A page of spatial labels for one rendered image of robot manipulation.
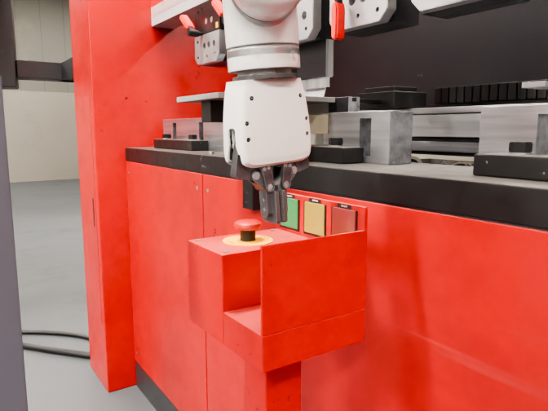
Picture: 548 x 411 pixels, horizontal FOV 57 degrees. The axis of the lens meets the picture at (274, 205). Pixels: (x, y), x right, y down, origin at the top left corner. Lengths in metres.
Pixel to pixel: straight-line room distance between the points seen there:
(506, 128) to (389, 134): 0.22
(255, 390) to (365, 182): 0.34
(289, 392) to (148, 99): 1.31
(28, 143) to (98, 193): 8.26
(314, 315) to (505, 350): 0.23
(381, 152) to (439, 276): 0.30
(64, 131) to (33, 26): 1.87
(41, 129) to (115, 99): 8.30
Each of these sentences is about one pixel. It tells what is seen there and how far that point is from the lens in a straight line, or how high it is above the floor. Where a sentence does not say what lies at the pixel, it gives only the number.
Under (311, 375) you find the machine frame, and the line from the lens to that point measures 0.98.
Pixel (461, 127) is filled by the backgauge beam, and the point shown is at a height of 0.94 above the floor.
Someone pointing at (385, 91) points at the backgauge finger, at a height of 1.02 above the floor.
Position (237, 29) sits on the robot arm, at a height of 1.04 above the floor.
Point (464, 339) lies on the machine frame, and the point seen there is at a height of 0.67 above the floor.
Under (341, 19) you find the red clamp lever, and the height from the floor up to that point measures 1.13.
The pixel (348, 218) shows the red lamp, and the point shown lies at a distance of 0.66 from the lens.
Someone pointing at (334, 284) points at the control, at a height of 0.75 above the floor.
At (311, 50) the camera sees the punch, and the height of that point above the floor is 1.10.
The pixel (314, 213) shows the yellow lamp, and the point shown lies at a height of 0.82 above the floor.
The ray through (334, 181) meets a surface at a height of 0.85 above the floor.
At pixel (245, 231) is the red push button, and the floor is 0.80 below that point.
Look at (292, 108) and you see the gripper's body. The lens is 0.59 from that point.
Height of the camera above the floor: 0.94
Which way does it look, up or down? 9 degrees down
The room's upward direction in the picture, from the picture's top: straight up
